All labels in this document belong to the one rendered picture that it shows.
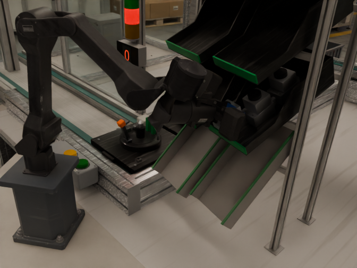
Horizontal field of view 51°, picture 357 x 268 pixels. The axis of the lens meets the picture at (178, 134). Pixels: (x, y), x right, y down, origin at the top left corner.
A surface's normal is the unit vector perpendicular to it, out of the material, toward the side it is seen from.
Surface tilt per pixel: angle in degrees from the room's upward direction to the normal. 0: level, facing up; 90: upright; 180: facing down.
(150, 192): 90
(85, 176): 90
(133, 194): 90
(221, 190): 45
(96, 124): 0
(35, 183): 0
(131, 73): 29
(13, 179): 0
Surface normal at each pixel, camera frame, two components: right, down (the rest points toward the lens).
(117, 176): 0.04, -0.87
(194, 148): -0.56, -0.44
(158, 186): 0.68, 0.38
